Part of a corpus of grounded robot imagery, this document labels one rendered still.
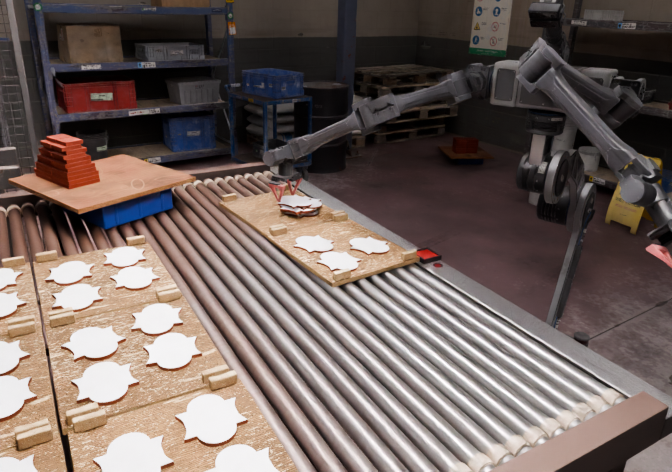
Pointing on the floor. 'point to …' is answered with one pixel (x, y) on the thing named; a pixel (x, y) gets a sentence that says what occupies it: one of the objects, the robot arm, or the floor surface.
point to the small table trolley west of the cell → (267, 125)
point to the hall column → (346, 42)
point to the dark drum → (337, 97)
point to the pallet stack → (377, 80)
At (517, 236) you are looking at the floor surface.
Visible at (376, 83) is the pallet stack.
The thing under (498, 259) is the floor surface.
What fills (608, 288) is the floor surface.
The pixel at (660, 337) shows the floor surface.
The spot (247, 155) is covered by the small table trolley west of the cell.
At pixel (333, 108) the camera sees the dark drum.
